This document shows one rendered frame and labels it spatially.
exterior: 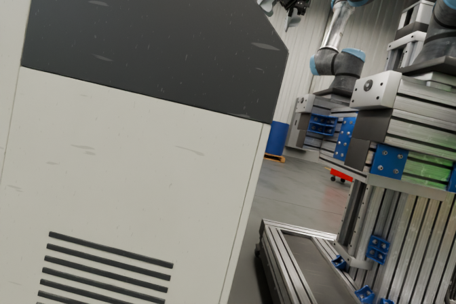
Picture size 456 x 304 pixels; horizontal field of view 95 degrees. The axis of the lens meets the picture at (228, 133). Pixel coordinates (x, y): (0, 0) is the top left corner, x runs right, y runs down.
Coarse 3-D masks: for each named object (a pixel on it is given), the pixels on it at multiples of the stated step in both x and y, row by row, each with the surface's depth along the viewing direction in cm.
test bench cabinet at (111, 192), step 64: (64, 128) 47; (128, 128) 47; (192, 128) 46; (256, 128) 45; (0, 192) 49; (64, 192) 48; (128, 192) 47; (192, 192) 47; (0, 256) 50; (64, 256) 49; (128, 256) 48; (192, 256) 48
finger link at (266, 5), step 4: (260, 0) 74; (264, 0) 74; (268, 0) 74; (272, 0) 73; (260, 4) 74; (264, 4) 74; (268, 4) 74; (264, 8) 74; (268, 8) 74; (268, 12) 75
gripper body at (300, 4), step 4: (300, 0) 86; (304, 0) 86; (308, 0) 86; (296, 4) 86; (300, 4) 86; (304, 4) 85; (308, 4) 85; (300, 8) 87; (304, 8) 86; (292, 12) 91; (300, 12) 91; (304, 12) 89
